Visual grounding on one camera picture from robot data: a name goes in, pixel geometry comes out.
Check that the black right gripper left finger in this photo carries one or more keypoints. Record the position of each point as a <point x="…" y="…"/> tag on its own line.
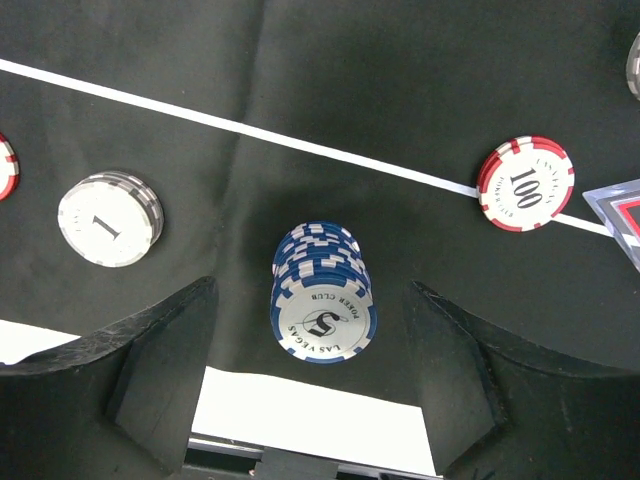
<point x="116" y="404"/>

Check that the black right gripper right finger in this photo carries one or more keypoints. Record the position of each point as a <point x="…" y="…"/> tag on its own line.
<point x="497" y="406"/>

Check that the grey white chip stack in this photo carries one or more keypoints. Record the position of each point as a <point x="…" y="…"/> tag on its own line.
<point x="111" y="218"/>

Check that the blue white chip stack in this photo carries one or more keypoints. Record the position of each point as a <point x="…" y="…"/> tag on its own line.
<point x="322" y="308"/>

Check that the red triangular dealer marker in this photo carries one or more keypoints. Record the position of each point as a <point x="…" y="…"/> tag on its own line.
<point x="617" y="206"/>

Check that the red white chip stack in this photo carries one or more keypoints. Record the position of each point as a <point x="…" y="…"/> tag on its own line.
<point x="9" y="169"/>

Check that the black poker table mat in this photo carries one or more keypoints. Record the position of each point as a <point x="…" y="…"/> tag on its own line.
<point x="432" y="86"/>

